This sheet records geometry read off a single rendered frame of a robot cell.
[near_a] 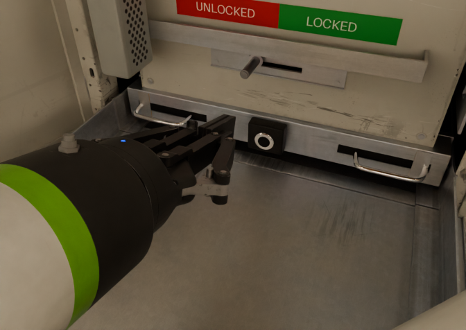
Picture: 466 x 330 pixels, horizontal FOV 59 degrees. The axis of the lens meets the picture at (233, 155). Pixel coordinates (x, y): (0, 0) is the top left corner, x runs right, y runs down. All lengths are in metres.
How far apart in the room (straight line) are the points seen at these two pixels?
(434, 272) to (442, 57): 0.27
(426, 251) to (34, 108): 0.65
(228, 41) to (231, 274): 0.32
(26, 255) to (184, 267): 0.38
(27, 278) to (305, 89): 0.52
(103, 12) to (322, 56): 0.29
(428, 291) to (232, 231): 0.26
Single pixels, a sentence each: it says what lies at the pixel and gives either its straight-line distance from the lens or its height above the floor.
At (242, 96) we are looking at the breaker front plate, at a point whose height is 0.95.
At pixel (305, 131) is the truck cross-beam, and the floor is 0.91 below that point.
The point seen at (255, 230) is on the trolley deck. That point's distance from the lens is 0.59.
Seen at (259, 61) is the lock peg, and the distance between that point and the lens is 0.63.
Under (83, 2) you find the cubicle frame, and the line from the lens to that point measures 0.72.
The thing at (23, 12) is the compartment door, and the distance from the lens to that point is 0.73.
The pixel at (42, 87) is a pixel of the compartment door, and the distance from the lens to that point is 0.78.
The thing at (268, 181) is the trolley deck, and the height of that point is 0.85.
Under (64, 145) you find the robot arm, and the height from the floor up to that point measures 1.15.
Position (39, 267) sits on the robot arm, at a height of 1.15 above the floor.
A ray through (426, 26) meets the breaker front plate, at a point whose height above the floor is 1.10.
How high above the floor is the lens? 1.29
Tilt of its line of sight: 38 degrees down
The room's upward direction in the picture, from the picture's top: straight up
